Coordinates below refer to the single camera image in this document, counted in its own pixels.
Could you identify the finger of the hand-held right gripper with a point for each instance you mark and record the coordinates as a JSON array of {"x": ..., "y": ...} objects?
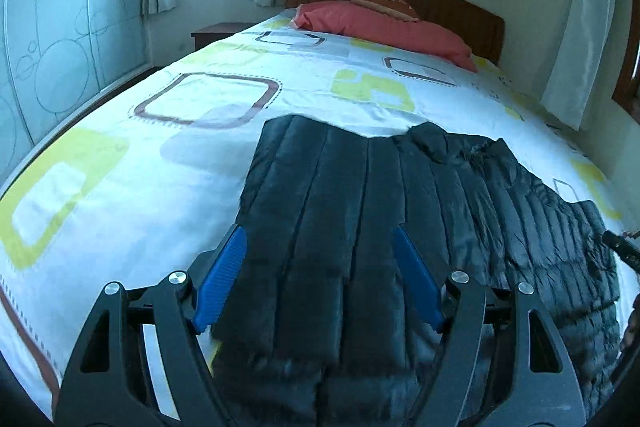
[{"x": 625, "y": 248}]

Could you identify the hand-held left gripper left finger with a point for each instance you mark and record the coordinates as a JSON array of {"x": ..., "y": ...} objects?
[{"x": 225, "y": 272}]

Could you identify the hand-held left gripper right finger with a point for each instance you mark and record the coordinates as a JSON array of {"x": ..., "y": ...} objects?
[{"x": 415, "y": 272}]

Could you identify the black puffer jacket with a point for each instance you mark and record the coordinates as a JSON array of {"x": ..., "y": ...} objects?
[{"x": 350, "y": 187}]

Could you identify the bed with patterned sheet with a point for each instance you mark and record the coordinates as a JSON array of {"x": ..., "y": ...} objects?
[{"x": 125, "y": 157}]

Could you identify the long white curtain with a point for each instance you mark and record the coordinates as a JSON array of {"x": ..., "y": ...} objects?
[{"x": 582, "y": 32}]

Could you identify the brown wooden nightstand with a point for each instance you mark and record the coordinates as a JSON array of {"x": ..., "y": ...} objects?
[{"x": 215, "y": 34}]

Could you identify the red pillow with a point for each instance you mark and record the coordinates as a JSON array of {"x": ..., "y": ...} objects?
[{"x": 400, "y": 34}]

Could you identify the brown wooden headboard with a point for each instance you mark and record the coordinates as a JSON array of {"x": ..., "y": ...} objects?
[{"x": 450, "y": 7}]

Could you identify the small brown cushion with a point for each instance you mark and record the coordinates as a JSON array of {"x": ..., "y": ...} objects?
[{"x": 385, "y": 2}]

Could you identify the wardrobe with circle-patterned doors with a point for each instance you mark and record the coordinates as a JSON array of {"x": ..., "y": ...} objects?
[{"x": 60, "y": 32}]

